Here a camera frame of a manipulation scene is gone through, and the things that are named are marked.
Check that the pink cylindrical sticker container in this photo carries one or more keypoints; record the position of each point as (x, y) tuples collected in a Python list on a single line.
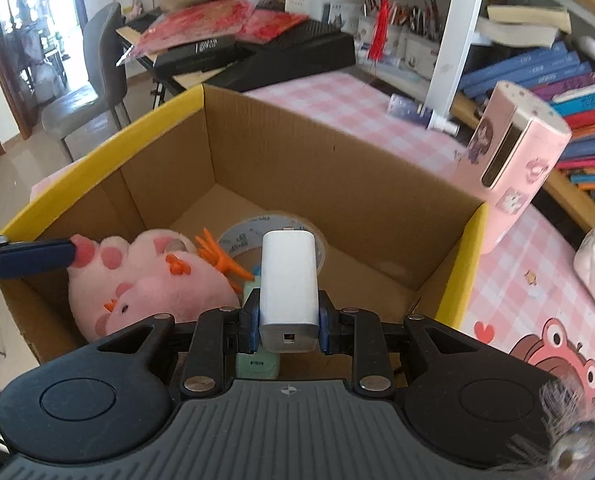
[(522, 160)]

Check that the row of colourful books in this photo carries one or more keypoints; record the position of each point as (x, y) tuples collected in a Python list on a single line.
[(577, 100)]

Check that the pink chick plush toy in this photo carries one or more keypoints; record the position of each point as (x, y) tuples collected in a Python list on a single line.
[(177, 290)]

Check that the pink checked cartoon table mat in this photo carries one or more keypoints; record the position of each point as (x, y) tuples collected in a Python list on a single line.
[(327, 95)]

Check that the grey chair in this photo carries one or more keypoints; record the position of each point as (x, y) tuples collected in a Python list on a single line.
[(102, 80)]

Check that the red paper packet in plastic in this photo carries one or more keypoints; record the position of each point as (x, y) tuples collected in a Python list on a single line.
[(192, 25)]

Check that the yellow cardboard box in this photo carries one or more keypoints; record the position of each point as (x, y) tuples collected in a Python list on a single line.
[(327, 160)]

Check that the white shelf unit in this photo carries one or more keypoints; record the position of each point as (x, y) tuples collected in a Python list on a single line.
[(457, 35)]

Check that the clear tape roll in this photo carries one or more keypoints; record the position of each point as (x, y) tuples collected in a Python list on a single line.
[(242, 240)]

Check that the large black ribbed case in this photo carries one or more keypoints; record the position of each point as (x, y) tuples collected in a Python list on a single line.
[(297, 55)]

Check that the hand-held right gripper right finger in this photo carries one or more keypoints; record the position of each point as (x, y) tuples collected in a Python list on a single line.
[(327, 322)]

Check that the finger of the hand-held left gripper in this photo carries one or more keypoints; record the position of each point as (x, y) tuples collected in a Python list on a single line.
[(37, 256)]

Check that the flat black box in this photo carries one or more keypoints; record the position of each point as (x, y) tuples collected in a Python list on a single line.
[(197, 52)]

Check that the white power adapter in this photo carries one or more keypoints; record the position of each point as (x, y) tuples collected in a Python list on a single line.
[(288, 285)]

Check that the small spray bottle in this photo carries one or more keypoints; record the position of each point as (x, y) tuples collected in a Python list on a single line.
[(412, 110)]

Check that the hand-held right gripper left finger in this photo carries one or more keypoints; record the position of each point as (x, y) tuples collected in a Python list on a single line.
[(250, 322)]

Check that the red tassel ornament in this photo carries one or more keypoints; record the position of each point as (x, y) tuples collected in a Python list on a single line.
[(380, 35)]

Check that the white pen holder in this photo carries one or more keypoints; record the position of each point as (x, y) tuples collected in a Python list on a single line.
[(420, 55), (370, 35)]

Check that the pink pig plush toy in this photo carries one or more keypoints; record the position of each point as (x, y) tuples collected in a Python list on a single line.
[(142, 247)]

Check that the thick open book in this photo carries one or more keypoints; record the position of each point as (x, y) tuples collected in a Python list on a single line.
[(522, 25)]

